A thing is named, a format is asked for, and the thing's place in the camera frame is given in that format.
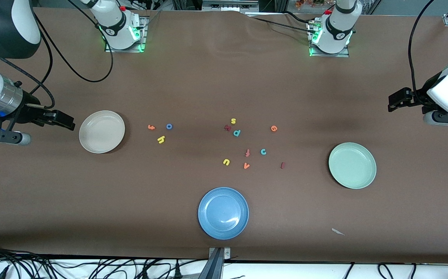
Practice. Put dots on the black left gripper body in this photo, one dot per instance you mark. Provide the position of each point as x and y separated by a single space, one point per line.
418 98

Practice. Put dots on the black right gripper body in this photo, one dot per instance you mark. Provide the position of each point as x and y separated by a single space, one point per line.
29 112

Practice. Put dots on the yellow letter h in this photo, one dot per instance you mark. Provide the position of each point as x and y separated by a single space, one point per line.
161 139

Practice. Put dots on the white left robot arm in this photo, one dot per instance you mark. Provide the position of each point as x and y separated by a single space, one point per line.
446 91

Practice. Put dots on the beige brown plate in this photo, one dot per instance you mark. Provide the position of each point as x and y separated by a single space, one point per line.
102 131

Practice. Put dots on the pale green plate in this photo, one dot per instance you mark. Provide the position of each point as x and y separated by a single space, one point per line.
352 165

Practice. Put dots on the orange flower decoration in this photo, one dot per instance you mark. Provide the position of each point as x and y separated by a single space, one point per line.
309 3

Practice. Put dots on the white paper scrap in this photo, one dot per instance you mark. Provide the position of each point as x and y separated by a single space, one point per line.
338 231

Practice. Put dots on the brown table cover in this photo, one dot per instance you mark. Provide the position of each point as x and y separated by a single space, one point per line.
208 77

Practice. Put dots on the teal letter p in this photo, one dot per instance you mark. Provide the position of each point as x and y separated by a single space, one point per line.
237 133

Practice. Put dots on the blue plate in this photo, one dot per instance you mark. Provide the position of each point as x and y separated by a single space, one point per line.
223 213

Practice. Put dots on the grey metal box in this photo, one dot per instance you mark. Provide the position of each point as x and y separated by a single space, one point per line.
229 5

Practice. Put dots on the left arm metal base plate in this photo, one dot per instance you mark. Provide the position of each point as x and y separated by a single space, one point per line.
328 55

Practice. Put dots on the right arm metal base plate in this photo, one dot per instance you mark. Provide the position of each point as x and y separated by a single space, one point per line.
144 35

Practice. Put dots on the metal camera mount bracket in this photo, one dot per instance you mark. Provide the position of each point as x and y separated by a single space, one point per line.
217 267

